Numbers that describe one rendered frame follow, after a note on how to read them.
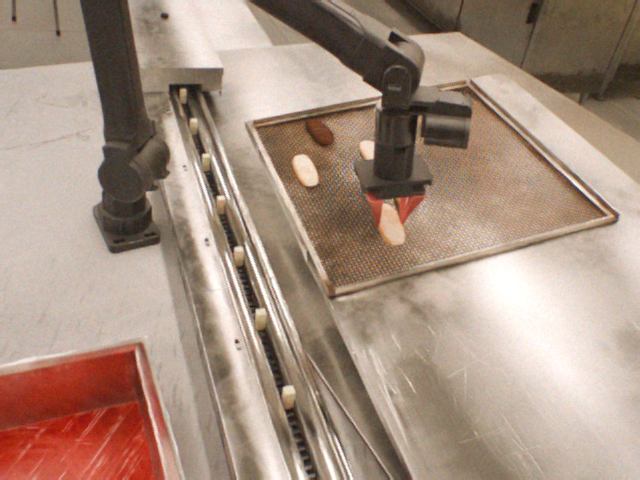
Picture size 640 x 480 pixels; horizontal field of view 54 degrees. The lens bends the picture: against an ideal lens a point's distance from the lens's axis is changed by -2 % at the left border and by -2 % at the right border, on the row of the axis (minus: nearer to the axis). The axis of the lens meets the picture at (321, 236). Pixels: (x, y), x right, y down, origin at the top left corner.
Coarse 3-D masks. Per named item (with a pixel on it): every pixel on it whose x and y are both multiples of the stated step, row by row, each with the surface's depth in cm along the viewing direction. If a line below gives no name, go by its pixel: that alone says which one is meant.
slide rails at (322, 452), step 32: (192, 96) 142; (192, 160) 121; (224, 192) 114; (224, 256) 101; (256, 256) 102; (256, 288) 96; (256, 352) 86; (288, 352) 87; (288, 384) 82; (288, 448) 75; (320, 448) 75
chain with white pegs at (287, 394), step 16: (192, 128) 130; (208, 160) 120; (208, 176) 120; (224, 208) 110; (224, 224) 109; (240, 256) 100; (240, 272) 100; (256, 304) 94; (256, 320) 90; (272, 352) 88; (272, 368) 85; (288, 400) 80; (288, 416) 80; (304, 448) 76; (304, 464) 75
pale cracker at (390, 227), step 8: (384, 208) 99; (392, 208) 99; (384, 216) 98; (392, 216) 98; (384, 224) 96; (392, 224) 96; (400, 224) 97; (384, 232) 95; (392, 232) 95; (400, 232) 95; (384, 240) 95; (392, 240) 94; (400, 240) 94
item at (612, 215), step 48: (480, 96) 133; (288, 144) 122; (336, 144) 121; (288, 192) 110; (480, 192) 108; (528, 192) 108; (576, 192) 108; (480, 240) 99; (528, 240) 98; (336, 288) 90
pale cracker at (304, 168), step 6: (300, 156) 117; (306, 156) 117; (294, 162) 116; (300, 162) 115; (306, 162) 115; (312, 162) 116; (294, 168) 114; (300, 168) 114; (306, 168) 114; (312, 168) 114; (300, 174) 112; (306, 174) 112; (312, 174) 112; (300, 180) 112; (306, 180) 111; (312, 180) 111; (318, 180) 112; (306, 186) 111; (312, 186) 111
